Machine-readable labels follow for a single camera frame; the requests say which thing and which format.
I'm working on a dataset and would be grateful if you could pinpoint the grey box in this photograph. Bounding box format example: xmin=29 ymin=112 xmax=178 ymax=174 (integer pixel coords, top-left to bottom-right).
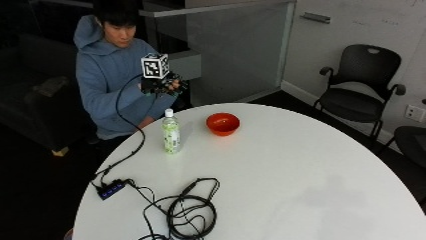
xmin=166 ymin=49 xmax=202 ymax=82

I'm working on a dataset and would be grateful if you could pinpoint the white cube with black markers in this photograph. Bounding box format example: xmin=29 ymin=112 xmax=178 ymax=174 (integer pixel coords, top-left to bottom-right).
xmin=139 ymin=52 xmax=171 ymax=80

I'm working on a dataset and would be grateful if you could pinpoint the clear bottle with green label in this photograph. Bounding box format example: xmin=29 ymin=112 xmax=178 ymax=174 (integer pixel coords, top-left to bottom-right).
xmin=159 ymin=108 xmax=182 ymax=155

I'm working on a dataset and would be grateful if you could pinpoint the orange bowl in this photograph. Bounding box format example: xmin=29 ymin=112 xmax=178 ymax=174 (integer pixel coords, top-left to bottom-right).
xmin=205 ymin=112 xmax=242 ymax=137

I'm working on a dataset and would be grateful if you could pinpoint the the person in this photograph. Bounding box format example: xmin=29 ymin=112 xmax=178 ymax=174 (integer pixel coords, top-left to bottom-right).
xmin=71 ymin=0 xmax=193 ymax=152

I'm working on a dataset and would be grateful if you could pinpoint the grey cushion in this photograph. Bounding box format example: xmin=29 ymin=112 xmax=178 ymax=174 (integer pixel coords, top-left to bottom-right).
xmin=30 ymin=75 xmax=71 ymax=98

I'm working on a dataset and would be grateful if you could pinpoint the dark sofa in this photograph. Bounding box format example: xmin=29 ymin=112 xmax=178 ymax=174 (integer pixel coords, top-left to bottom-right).
xmin=0 ymin=32 xmax=98 ymax=158

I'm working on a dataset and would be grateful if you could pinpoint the black hub with blue lights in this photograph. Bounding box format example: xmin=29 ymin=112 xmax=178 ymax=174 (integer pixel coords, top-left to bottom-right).
xmin=94 ymin=178 xmax=129 ymax=201

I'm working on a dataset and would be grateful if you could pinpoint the black office chair with armrests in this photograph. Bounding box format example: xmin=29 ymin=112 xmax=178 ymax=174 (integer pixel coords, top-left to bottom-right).
xmin=312 ymin=43 xmax=407 ymax=143

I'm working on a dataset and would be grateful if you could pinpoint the black glove cable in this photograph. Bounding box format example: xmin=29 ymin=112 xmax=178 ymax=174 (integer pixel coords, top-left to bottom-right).
xmin=89 ymin=73 xmax=147 ymax=188

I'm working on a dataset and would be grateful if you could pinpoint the glass partition with grey frame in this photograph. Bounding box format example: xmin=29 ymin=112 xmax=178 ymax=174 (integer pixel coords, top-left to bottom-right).
xmin=138 ymin=0 xmax=298 ymax=107

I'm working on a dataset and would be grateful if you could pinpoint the black coiled cable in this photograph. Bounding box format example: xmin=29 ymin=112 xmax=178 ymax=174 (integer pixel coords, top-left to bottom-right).
xmin=125 ymin=177 xmax=222 ymax=240

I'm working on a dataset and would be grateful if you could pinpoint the grey metal wall tray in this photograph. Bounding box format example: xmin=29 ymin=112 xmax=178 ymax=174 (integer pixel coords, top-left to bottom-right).
xmin=298 ymin=11 xmax=332 ymax=25

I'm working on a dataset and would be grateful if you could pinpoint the white wall outlet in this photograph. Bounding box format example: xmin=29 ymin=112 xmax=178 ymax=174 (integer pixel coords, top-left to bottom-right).
xmin=403 ymin=104 xmax=426 ymax=123

